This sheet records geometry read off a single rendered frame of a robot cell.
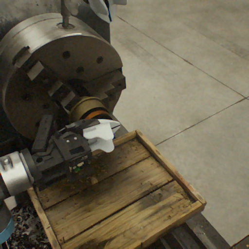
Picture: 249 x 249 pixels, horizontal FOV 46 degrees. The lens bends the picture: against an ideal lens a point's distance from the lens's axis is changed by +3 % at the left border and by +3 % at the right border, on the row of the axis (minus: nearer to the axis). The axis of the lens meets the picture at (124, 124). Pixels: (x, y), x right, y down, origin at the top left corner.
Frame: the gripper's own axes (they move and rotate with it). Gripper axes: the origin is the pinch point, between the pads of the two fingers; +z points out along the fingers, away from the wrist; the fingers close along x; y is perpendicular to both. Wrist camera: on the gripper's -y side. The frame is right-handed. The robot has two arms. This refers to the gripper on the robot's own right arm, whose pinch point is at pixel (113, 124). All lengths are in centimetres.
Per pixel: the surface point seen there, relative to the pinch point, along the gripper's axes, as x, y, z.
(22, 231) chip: -51, -17, -28
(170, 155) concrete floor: -109, -52, 71
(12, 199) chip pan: -54, -34, -27
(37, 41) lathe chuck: 14.6, -16.7, -8.5
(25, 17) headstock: 13.7, -31.1, -6.6
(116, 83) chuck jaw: 1.7, -11.2, 7.3
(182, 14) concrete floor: -110, -228, 221
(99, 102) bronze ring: 2.7, -5.6, -0.4
